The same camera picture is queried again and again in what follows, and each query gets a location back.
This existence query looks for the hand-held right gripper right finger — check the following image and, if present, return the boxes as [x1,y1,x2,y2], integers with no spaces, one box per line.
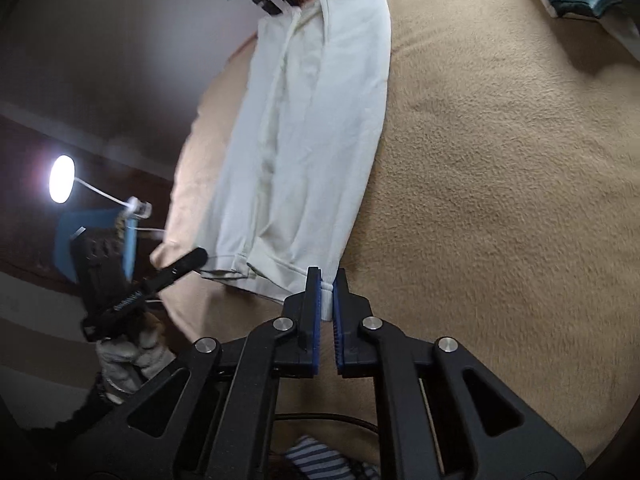
[332,268,587,480]

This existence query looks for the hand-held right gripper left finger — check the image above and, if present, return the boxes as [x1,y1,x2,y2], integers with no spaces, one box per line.
[65,266,322,480]

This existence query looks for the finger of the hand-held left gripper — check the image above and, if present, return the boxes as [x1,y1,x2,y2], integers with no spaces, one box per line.
[82,247,209,342]

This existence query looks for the white pants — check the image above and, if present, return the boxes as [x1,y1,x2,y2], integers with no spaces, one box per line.
[197,0,393,323]

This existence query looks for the person's left hand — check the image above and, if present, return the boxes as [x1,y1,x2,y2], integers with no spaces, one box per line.
[95,312,177,405]

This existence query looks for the blue and white striped cloth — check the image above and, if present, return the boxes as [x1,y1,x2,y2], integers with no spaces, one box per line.
[282,435,382,480]

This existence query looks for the beige blanket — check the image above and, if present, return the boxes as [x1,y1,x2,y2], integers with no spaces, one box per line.
[149,0,640,467]

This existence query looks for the black cable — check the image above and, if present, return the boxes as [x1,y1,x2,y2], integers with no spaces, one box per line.
[274,412,379,433]

